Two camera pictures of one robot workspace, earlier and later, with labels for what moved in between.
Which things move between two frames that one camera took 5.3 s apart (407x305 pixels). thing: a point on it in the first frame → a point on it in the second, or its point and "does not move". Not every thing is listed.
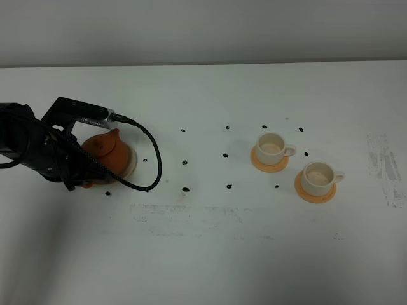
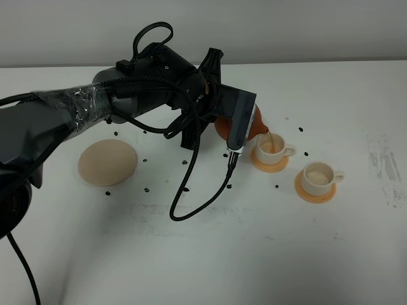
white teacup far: (271, 149) does not move
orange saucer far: (268, 168) does not move
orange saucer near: (311, 198) does not move
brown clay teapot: (109, 150) → (223, 126)
